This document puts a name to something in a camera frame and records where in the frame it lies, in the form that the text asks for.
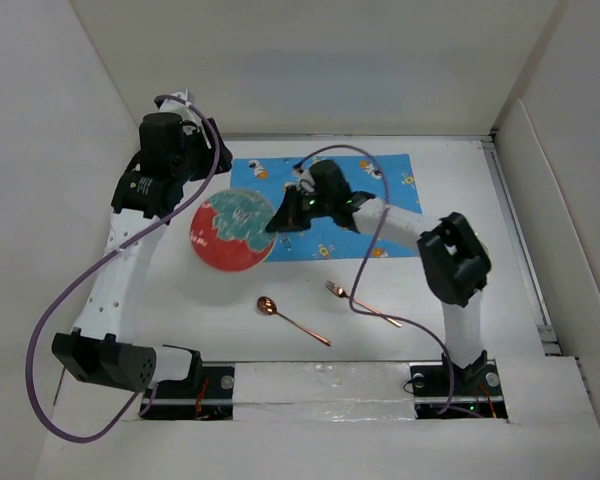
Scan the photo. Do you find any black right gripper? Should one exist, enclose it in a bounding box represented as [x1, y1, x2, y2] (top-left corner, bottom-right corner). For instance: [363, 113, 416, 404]
[266, 184, 334, 232]

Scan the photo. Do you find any red and teal plate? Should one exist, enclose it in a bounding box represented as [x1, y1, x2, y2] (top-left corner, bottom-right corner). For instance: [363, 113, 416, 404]
[189, 189, 276, 273]

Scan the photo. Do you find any copper fork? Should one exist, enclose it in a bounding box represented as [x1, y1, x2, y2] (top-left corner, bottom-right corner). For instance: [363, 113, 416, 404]
[325, 280, 402, 328]

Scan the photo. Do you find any copper spoon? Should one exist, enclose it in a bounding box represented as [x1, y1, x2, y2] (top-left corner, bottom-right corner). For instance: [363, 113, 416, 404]
[256, 295, 332, 348]

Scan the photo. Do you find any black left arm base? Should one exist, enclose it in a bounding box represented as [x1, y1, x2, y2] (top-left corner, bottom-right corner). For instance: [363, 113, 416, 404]
[139, 359, 236, 421]

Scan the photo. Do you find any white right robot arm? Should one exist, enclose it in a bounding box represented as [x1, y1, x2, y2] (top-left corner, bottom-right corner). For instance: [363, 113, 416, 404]
[266, 160, 491, 394]

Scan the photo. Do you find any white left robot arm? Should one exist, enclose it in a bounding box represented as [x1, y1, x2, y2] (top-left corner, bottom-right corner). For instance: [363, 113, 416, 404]
[52, 112, 232, 397]

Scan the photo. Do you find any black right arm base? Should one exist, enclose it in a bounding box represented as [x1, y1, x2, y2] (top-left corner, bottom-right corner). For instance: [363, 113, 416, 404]
[403, 350, 508, 420]

